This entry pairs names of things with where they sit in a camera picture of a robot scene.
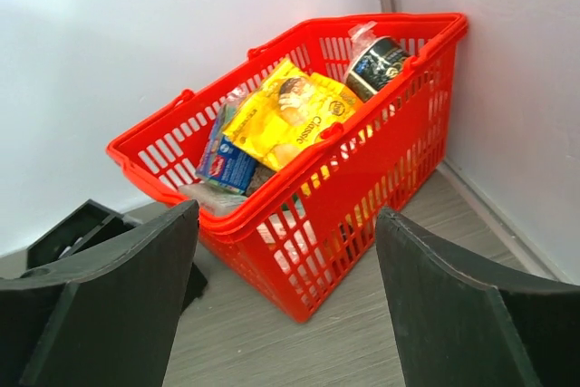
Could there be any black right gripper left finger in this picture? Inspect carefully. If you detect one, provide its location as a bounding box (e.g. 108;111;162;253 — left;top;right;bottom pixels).
1;200;198;386

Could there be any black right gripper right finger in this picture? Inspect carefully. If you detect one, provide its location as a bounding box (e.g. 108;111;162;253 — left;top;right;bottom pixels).
375;208;579;386

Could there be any black compartment tray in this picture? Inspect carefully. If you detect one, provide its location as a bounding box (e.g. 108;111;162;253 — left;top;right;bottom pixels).
1;200;208;324

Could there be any white clear plastic packet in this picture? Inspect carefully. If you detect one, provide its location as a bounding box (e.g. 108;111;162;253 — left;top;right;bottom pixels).
178;183;247;217

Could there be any red plastic shopping basket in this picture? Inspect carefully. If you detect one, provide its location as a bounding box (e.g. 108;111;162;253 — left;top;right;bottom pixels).
107;13;468;322

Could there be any blue sponge pack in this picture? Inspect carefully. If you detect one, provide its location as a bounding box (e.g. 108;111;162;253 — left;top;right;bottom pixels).
196;103;256;195

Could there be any dark brown packet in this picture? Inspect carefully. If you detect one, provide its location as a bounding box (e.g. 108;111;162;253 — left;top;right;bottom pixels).
245;163;276;197

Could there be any yellow chips bag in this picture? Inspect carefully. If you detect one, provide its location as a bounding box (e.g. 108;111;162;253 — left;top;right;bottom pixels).
224;58;363;171

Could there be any black round can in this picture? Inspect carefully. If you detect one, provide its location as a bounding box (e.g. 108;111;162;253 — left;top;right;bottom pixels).
344;36;411;102

